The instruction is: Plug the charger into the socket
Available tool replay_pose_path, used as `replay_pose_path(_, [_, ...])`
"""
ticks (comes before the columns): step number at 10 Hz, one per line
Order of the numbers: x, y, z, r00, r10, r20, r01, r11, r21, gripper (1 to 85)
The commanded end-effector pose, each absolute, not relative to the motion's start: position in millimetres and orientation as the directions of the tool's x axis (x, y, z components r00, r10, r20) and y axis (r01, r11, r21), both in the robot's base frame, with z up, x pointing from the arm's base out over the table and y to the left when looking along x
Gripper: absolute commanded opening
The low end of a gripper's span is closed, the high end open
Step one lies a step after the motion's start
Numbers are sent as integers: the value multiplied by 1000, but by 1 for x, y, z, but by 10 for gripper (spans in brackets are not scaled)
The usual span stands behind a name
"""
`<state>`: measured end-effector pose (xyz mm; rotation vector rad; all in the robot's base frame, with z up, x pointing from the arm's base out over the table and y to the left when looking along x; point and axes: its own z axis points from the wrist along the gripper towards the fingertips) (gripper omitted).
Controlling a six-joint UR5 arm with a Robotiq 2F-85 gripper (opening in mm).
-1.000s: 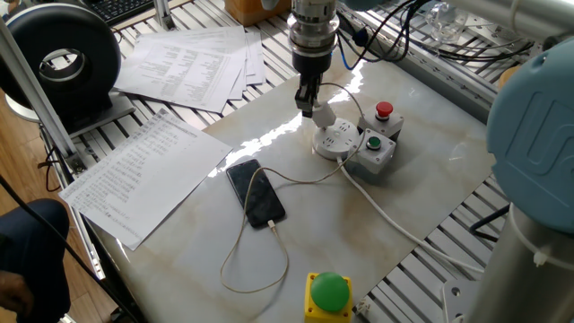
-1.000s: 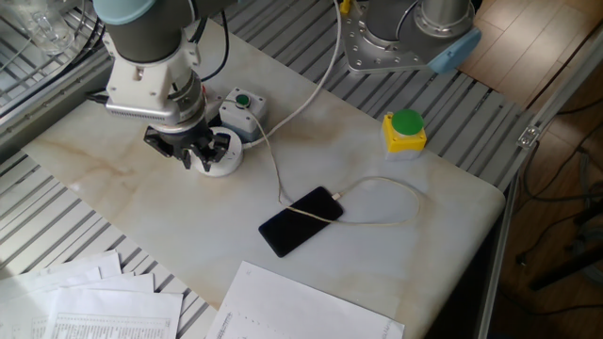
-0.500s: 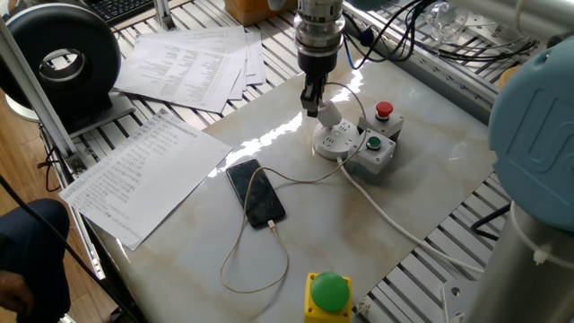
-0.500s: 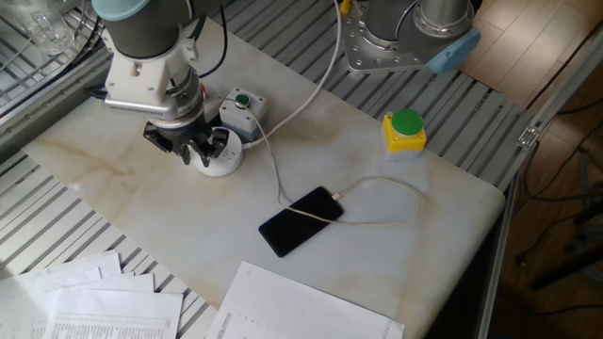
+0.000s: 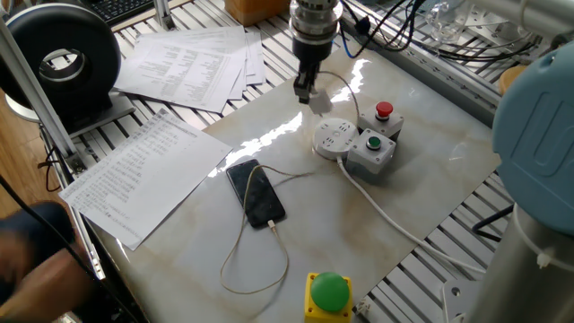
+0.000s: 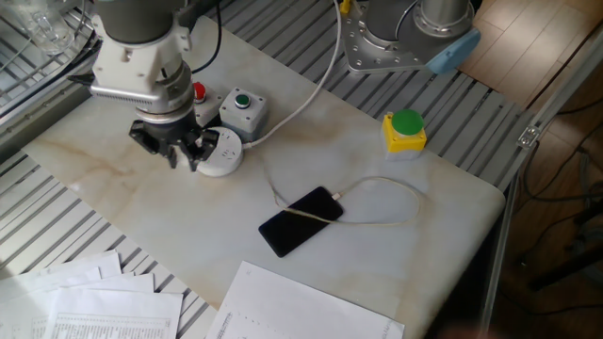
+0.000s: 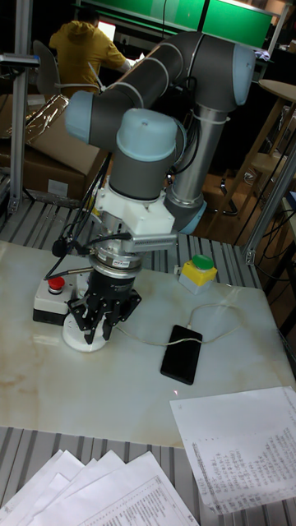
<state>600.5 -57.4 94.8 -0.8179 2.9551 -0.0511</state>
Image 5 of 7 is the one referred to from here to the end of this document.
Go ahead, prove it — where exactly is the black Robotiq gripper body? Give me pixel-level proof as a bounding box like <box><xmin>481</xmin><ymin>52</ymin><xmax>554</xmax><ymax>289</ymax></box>
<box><xmin>291</xmin><ymin>39</ymin><xmax>335</xmax><ymax>75</ymax></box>

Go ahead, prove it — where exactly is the white USB charger plug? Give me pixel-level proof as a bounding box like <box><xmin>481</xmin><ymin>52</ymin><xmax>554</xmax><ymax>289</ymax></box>
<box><xmin>308</xmin><ymin>88</ymin><xmax>334</xmax><ymax>117</ymax></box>

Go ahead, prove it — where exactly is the round white power socket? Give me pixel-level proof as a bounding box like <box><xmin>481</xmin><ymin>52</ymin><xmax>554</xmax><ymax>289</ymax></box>
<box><xmin>312</xmin><ymin>117</ymin><xmax>360</xmax><ymax>162</ymax></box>

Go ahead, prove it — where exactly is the small green button box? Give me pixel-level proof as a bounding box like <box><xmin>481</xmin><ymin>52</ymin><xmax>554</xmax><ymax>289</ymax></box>
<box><xmin>344</xmin><ymin>128</ymin><xmax>397</xmax><ymax>177</ymax></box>

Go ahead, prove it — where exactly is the beige phone charging cable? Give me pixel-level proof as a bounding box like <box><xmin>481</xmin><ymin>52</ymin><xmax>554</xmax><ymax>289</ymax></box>
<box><xmin>219</xmin><ymin>70</ymin><xmax>362</xmax><ymax>296</ymax></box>

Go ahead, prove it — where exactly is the white paper sheet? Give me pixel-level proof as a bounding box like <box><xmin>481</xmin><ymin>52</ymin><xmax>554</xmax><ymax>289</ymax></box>
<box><xmin>255</xmin><ymin>31</ymin><xmax>266</xmax><ymax>86</ymax></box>
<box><xmin>134</xmin><ymin>25</ymin><xmax>248</xmax><ymax>102</ymax></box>
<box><xmin>241</xmin><ymin>31</ymin><xmax>260</xmax><ymax>91</ymax></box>

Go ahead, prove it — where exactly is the orange-brown box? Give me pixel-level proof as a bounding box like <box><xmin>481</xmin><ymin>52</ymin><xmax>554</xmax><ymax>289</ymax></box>
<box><xmin>223</xmin><ymin>0</ymin><xmax>300</xmax><ymax>27</ymax></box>

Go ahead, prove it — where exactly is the red push button box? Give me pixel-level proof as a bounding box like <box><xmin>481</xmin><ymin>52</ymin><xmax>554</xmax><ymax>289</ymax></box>
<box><xmin>357</xmin><ymin>100</ymin><xmax>405</xmax><ymax>140</ymax></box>

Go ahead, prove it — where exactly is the black smartphone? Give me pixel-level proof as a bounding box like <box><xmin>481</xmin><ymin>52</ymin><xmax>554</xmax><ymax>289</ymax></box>
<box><xmin>225</xmin><ymin>158</ymin><xmax>287</xmax><ymax>229</ymax></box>

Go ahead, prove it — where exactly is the paper sheet with printed table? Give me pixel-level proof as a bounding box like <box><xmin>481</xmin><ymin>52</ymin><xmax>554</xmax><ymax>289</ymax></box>
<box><xmin>114</xmin><ymin>42</ymin><xmax>239</xmax><ymax>113</ymax></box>

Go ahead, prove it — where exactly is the clear plastic container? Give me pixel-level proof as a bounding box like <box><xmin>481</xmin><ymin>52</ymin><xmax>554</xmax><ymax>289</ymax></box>
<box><xmin>423</xmin><ymin>0</ymin><xmax>467</xmax><ymax>44</ymax></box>

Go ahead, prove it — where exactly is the white marble slab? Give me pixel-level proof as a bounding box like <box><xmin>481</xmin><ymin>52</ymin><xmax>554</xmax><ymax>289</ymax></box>
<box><xmin>91</xmin><ymin>44</ymin><xmax>503</xmax><ymax>323</ymax></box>

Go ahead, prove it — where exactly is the paper sheet with handwritten list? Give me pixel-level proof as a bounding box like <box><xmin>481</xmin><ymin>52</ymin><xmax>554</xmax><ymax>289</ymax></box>
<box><xmin>57</xmin><ymin>107</ymin><xmax>233</xmax><ymax>251</ymax></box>

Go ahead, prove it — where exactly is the black keyboard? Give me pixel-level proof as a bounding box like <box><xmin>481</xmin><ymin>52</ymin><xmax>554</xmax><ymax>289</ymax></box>
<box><xmin>83</xmin><ymin>0</ymin><xmax>156</xmax><ymax>26</ymax></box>

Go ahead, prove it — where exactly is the wooden round stand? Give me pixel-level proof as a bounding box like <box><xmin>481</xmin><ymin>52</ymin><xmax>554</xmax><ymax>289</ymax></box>
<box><xmin>498</xmin><ymin>65</ymin><xmax>530</xmax><ymax>96</ymax></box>

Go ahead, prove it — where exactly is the yellow box green mushroom button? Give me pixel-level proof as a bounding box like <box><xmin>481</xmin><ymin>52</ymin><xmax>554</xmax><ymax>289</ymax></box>
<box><xmin>303</xmin><ymin>271</ymin><xmax>354</xmax><ymax>323</ymax></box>

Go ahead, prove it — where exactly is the person in dark trousers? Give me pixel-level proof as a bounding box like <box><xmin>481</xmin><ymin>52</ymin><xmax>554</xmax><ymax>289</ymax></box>
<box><xmin>0</xmin><ymin>201</ymin><xmax>100</xmax><ymax>323</ymax></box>

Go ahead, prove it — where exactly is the black wrist cable with sensor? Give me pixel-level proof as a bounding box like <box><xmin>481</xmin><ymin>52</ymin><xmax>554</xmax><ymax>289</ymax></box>
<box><xmin>338</xmin><ymin>0</ymin><xmax>427</xmax><ymax>59</ymax></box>

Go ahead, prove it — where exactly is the aluminium frame rail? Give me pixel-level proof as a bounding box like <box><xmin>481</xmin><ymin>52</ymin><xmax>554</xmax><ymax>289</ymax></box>
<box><xmin>343</xmin><ymin>8</ymin><xmax>503</xmax><ymax>129</ymax></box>
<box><xmin>0</xmin><ymin>15</ymin><xmax>109</xmax><ymax>282</ymax></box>

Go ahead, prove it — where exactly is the white socket power cord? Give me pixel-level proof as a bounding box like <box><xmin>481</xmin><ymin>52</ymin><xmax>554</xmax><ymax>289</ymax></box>
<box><xmin>335</xmin><ymin>155</ymin><xmax>488</xmax><ymax>275</ymax></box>

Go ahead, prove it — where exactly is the aluminium frame post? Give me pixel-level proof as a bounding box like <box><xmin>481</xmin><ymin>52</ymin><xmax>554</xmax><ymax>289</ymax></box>
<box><xmin>152</xmin><ymin>0</ymin><xmax>177</xmax><ymax>31</ymax></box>

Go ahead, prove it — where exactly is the black ring-shaped device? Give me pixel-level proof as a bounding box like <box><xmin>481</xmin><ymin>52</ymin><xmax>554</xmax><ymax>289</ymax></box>
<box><xmin>0</xmin><ymin>3</ymin><xmax>135</xmax><ymax>138</ymax></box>

